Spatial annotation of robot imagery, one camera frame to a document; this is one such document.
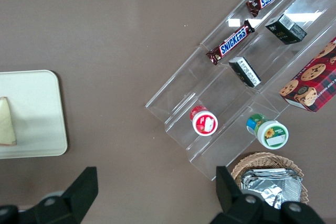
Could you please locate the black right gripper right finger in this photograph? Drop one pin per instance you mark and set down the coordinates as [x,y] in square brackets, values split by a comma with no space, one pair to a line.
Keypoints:
[231,203]

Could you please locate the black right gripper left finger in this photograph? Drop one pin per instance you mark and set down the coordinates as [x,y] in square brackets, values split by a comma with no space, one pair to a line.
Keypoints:
[78,195]

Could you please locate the triangular sandwich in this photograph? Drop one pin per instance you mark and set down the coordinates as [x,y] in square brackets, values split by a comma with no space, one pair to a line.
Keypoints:
[6,124]

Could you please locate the light tan wicker basket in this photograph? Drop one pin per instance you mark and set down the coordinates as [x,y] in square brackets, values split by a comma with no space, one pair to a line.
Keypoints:
[260,159]

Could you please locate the cream rectangular tray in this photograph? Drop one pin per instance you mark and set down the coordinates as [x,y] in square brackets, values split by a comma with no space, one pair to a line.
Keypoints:
[34,98]

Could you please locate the silver foil container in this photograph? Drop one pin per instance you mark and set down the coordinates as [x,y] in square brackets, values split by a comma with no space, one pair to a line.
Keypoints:
[273,187]

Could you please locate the green labelled white-lid cup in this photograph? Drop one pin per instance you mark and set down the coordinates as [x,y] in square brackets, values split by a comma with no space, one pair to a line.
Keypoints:
[273,134]

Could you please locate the red labelled white-lid cup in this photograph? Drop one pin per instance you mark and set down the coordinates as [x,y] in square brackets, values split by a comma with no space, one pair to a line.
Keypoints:
[204,124]

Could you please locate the clear acrylic stepped display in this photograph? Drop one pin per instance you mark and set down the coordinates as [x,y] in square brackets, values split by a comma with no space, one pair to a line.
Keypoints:
[236,98]

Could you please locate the small dark green carton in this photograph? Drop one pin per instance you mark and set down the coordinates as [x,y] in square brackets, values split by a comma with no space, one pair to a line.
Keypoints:
[284,31]
[245,73]

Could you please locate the red plaid cookie box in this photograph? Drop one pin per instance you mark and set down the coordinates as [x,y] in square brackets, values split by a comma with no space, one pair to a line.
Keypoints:
[315,82]

